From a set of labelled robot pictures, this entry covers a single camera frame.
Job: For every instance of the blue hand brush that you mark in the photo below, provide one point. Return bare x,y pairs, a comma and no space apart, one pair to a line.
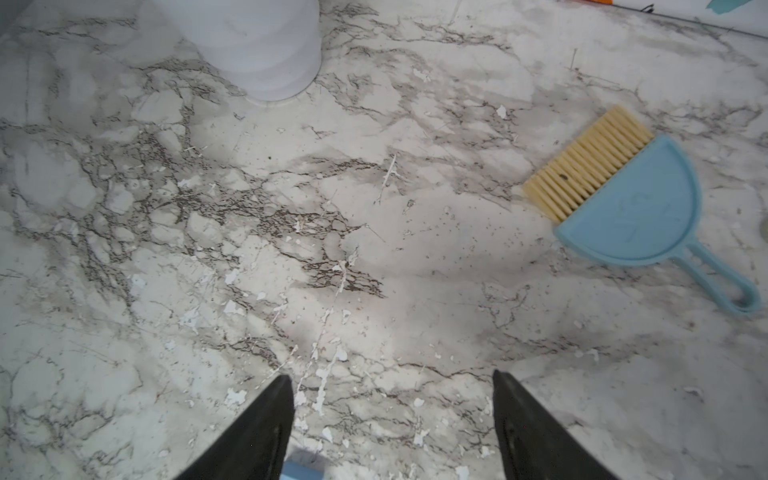
620,195

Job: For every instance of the blue block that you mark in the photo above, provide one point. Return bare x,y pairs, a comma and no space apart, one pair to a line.
294,471

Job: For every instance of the potted plant white pot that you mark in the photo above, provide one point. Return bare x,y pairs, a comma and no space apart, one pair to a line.
269,49

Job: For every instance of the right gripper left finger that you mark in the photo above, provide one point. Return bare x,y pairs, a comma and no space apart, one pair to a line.
255,444

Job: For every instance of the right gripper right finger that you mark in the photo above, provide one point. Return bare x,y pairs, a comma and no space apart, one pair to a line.
533,445

